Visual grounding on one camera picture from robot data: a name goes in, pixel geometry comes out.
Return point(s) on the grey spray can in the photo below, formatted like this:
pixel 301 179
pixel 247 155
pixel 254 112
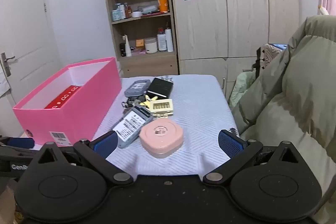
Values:
pixel 161 41

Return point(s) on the orange small box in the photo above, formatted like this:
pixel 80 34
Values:
pixel 140 44

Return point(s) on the red patterned paper liner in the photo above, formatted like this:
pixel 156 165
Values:
pixel 63 98

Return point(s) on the pink square case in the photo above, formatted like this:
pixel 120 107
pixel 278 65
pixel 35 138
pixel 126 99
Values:
pixel 160 136

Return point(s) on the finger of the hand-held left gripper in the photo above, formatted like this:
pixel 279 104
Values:
pixel 22 142

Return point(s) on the green puffer jacket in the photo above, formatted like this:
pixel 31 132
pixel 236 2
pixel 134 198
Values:
pixel 302 82

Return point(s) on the white panel door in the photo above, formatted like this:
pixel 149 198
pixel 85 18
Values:
pixel 26 29

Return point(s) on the brown glass bottle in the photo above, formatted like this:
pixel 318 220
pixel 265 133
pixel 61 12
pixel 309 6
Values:
pixel 128 11

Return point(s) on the light wooden bookshelf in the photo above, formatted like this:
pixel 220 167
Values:
pixel 149 65

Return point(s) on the black and white patterned bag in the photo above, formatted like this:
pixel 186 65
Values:
pixel 270 54

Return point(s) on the grey pouch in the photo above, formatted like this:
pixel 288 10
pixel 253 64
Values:
pixel 147 9

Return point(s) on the white tube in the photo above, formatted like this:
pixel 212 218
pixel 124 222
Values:
pixel 127 48

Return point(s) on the light wooden wardrobe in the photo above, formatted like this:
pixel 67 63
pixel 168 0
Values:
pixel 244 29

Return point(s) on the orange paper cup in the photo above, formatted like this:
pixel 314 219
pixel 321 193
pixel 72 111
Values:
pixel 162 5

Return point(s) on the white spray bottle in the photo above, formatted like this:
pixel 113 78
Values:
pixel 169 41

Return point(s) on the black bottle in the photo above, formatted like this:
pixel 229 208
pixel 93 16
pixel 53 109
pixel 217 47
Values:
pixel 122 50

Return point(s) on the pale green cloth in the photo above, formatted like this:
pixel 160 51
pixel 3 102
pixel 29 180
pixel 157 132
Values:
pixel 242 87

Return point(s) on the white jar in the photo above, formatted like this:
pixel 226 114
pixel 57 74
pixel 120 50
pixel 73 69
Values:
pixel 151 46

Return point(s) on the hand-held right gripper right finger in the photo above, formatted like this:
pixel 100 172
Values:
pixel 231 144

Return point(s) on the grey rectangular gadget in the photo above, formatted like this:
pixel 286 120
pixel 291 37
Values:
pixel 136 87

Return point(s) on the cream hair claw clip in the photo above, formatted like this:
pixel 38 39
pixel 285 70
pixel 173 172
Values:
pixel 161 106

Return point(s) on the pink cardboard box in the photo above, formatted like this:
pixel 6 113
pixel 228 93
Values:
pixel 78 113

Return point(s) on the grey portable router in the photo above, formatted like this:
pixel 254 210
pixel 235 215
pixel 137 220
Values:
pixel 131 124

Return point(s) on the bunch of metal keys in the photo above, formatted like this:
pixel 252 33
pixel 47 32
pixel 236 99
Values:
pixel 131 102

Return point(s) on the yellow starfish hair clip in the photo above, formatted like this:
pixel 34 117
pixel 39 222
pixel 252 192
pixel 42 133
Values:
pixel 148 102

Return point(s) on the black box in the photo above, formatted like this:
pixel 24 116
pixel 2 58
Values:
pixel 160 86

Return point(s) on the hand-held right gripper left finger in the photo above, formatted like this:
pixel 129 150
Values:
pixel 106 143

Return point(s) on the blue and white carton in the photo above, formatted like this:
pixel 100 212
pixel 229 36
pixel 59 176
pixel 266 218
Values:
pixel 118 15

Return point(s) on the pink flat box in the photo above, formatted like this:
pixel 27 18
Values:
pixel 138 51

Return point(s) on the white quilted mattress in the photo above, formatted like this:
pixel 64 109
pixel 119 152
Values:
pixel 199 108

